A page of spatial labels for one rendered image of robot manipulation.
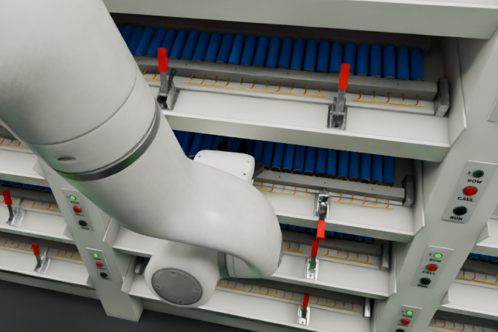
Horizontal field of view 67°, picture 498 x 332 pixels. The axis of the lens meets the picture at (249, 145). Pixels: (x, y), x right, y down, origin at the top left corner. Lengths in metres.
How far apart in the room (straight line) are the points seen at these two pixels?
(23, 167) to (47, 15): 0.71
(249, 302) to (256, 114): 0.57
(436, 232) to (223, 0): 0.50
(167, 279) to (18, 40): 0.33
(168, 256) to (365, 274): 0.51
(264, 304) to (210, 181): 0.67
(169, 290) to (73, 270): 0.71
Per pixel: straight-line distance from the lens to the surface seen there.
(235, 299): 1.02
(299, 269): 0.85
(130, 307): 1.15
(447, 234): 0.72
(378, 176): 0.72
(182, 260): 0.44
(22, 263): 1.25
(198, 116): 0.59
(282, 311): 1.01
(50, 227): 1.03
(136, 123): 0.26
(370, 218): 0.71
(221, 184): 0.38
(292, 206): 0.70
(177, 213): 0.35
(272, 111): 0.59
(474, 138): 0.60
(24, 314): 1.34
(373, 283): 0.86
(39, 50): 0.20
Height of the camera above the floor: 1.04
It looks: 38 degrees down
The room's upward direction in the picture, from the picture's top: straight up
